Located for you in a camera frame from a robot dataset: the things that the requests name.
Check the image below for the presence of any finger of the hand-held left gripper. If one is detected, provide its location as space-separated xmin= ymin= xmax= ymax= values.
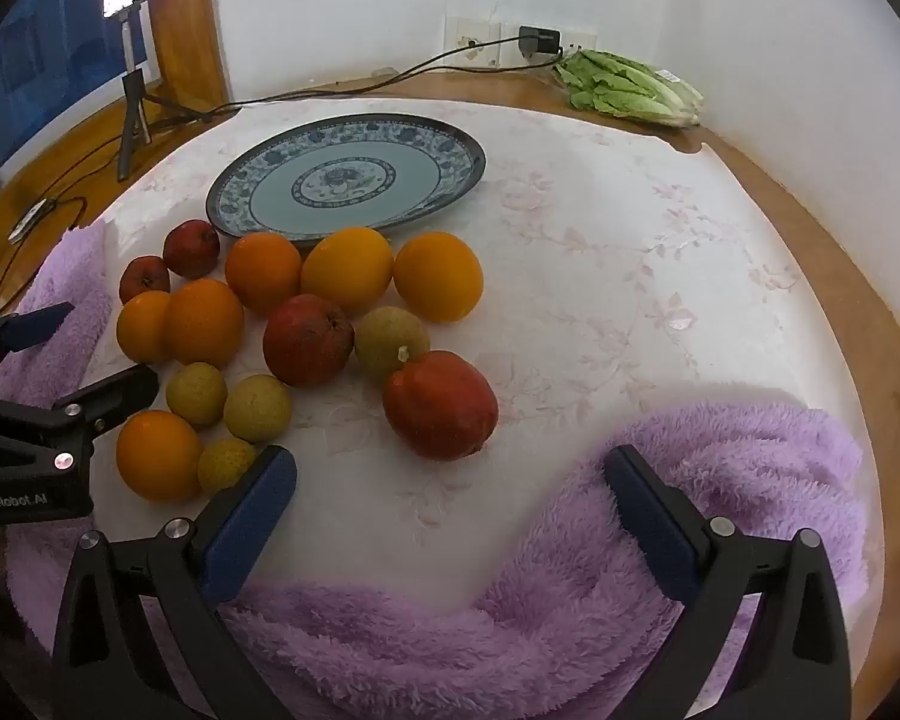
xmin=45 ymin=362 xmax=160 ymax=437
xmin=0 ymin=302 xmax=76 ymax=391

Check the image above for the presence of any white floral tablecloth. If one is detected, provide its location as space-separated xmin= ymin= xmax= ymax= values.
xmin=67 ymin=94 xmax=890 ymax=698

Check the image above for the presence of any black plug-in charger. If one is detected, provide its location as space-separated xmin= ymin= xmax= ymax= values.
xmin=518 ymin=25 xmax=565 ymax=58

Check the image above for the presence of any blue patterned ceramic plate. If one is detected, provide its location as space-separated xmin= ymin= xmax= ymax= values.
xmin=205 ymin=115 xmax=487 ymax=242

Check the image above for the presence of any bagged romaine lettuce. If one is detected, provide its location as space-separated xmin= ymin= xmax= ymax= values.
xmin=553 ymin=49 xmax=704 ymax=128

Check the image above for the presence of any white adapter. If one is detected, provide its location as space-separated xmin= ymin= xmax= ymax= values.
xmin=9 ymin=199 xmax=55 ymax=245

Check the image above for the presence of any purple fleece blanket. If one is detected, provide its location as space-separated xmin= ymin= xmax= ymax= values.
xmin=0 ymin=223 xmax=871 ymax=720

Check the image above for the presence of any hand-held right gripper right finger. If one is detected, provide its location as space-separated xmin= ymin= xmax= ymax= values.
xmin=604 ymin=444 xmax=852 ymax=720

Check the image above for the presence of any dark window pane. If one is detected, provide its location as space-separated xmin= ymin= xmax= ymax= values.
xmin=0 ymin=0 xmax=158 ymax=166

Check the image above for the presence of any thin black cable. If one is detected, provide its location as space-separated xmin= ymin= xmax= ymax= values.
xmin=0 ymin=195 xmax=91 ymax=316

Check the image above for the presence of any large yellow orange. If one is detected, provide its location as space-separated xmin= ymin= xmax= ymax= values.
xmin=301 ymin=227 xmax=395 ymax=316

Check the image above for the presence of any small red apple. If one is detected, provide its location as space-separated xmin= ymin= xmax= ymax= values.
xmin=118 ymin=256 xmax=171 ymax=305
xmin=163 ymin=220 xmax=221 ymax=278

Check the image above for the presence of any black charger cable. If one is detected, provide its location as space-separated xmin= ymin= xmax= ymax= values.
xmin=67 ymin=45 xmax=563 ymax=230

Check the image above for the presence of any black tripod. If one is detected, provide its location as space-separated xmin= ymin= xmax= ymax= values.
xmin=116 ymin=4 xmax=218 ymax=182

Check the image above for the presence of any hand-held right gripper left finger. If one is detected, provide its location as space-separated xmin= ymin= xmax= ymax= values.
xmin=51 ymin=444 xmax=299 ymax=720

